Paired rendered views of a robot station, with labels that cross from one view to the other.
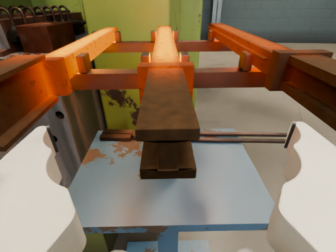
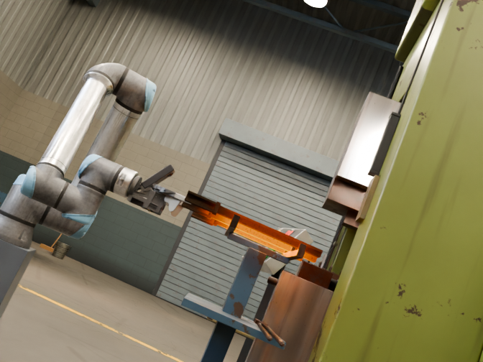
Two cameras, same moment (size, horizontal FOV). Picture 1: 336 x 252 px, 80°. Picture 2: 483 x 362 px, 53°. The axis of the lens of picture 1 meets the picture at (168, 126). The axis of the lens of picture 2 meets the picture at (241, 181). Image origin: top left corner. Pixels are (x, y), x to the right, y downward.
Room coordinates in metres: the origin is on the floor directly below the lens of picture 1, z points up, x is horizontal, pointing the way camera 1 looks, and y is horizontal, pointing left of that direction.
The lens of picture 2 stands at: (0.24, -1.53, 0.78)
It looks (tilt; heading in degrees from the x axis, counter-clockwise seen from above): 12 degrees up; 91
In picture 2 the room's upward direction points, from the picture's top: 24 degrees clockwise
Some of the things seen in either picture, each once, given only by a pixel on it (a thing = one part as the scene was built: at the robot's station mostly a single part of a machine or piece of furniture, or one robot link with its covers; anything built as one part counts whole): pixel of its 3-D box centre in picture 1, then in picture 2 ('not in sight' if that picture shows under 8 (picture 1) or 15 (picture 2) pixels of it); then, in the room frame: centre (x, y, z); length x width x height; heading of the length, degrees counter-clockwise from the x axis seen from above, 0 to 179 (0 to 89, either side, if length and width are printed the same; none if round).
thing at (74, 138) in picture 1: (64, 96); (325, 354); (0.79, 0.43, 0.69); 0.56 x 0.38 x 0.45; 173
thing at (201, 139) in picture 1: (210, 136); (266, 330); (0.45, -0.11, 0.71); 0.60 x 0.04 x 0.01; 87
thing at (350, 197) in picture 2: not in sight; (374, 211); (0.78, 0.49, 1.32); 0.42 x 0.20 x 0.10; 173
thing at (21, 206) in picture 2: not in sight; (30, 198); (-0.55, 0.46, 0.79); 0.17 x 0.15 x 0.18; 20
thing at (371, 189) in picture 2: not in sight; (367, 199); (0.67, 0.18, 1.27); 0.09 x 0.02 x 0.17; 83
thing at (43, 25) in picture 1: (49, 36); (314, 275); (0.61, 0.33, 0.95); 0.12 x 0.09 x 0.07; 173
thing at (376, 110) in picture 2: not in sight; (394, 157); (0.78, 0.44, 1.56); 0.42 x 0.39 x 0.40; 173
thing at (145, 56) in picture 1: (164, 45); not in sight; (0.35, 0.00, 0.97); 0.23 x 0.06 x 0.02; 1
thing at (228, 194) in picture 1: (166, 167); (229, 317); (0.35, 0.00, 0.70); 0.40 x 0.30 x 0.02; 91
